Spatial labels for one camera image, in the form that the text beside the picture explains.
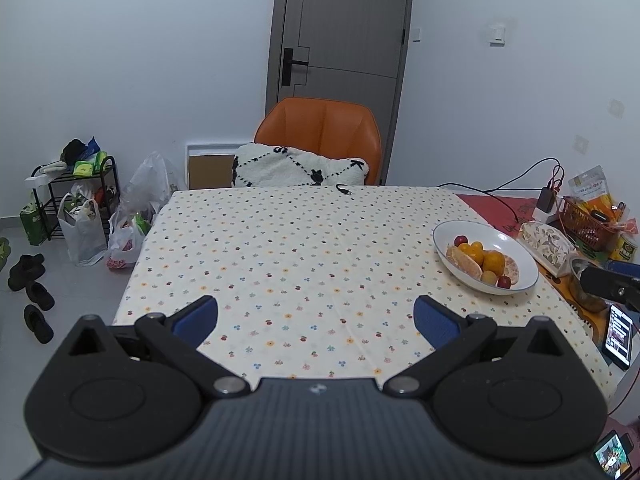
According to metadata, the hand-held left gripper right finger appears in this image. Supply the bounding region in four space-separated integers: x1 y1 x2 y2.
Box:
382 296 571 397

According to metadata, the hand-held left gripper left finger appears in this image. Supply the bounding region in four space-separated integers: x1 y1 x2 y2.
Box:
65 296 251 397

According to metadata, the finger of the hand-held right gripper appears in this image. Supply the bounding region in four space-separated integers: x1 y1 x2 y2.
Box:
580 264 640 311

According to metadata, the white plate with blue rim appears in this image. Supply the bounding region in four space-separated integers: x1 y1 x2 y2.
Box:
432 220 540 295

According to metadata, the stainless steel bowl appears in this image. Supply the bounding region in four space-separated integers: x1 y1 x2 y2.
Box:
567 254 613 313

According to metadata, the yellow tin can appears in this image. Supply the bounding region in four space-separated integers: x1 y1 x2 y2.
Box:
611 232 640 263

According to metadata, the black smartphone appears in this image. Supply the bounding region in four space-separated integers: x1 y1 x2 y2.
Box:
592 430 635 480
604 304 637 372

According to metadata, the large peeled orange half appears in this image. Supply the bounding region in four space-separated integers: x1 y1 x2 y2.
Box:
446 245 483 282

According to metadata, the red plastic basket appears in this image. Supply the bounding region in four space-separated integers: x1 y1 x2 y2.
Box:
559 196 626 252

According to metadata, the leaf-patterned tissue box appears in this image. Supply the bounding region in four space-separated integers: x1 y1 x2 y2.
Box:
517 221 576 277

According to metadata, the red white plastic bag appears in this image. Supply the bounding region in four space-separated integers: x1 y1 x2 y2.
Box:
106 212 151 270

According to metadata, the silver yellow snack bag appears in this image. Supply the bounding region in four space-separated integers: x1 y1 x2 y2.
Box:
567 166 615 211

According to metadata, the white dotted tablecloth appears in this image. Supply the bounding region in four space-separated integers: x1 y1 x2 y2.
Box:
112 185 613 406

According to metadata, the clear plastic bag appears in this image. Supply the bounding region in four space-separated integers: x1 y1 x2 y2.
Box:
120 151 183 221

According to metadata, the white framed brown panel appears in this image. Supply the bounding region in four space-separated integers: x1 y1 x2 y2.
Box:
186 144 241 191

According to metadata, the black shoe rack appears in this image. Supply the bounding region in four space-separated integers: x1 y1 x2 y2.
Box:
31 156 121 241

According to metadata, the black slipper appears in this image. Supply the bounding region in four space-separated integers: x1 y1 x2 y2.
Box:
23 304 55 345
25 281 56 311
7 254 47 292

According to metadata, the white black-patterned cushion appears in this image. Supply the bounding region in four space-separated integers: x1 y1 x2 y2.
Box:
231 142 371 189

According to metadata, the green paper bag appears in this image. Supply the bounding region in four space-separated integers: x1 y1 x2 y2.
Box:
20 192 49 247

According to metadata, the black cloth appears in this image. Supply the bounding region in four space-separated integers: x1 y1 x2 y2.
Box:
61 139 89 161

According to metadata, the orange leather chair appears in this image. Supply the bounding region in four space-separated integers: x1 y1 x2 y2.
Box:
254 97 383 186

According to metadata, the grey door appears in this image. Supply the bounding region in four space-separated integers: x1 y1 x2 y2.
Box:
265 0 417 186

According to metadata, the red cable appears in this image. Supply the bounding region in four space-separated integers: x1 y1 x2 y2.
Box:
547 164 569 236

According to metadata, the black door handle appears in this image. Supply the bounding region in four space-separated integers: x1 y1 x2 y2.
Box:
282 47 310 86

